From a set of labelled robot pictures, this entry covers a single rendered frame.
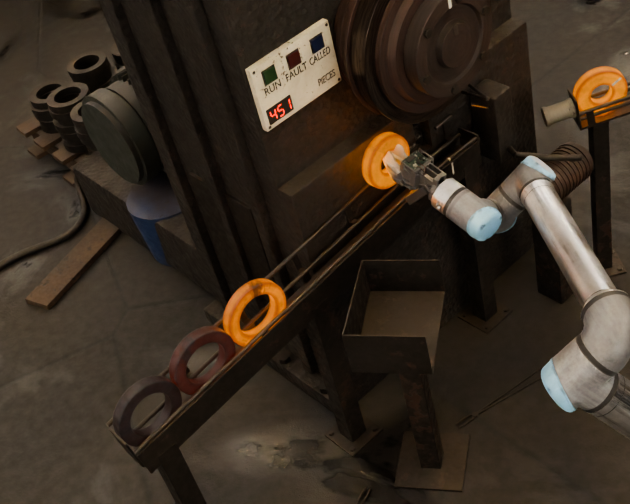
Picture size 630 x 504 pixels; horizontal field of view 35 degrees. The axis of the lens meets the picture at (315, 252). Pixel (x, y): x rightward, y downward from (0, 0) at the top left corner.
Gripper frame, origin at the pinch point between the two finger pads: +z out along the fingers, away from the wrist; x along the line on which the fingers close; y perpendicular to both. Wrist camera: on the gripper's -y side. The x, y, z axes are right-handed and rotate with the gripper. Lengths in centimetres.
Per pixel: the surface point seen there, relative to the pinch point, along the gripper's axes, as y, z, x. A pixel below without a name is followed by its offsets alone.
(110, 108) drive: -52, 113, 19
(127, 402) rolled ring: -12, -5, 93
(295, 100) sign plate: 21.2, 16.0, 17.2
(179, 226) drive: -85, 78, 21
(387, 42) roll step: 35.0, 4.4, -3.2
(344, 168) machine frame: -2.2, 5.5, 9.8
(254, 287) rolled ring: -7, -4, 51
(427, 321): -14.2, -38.5, 23.3
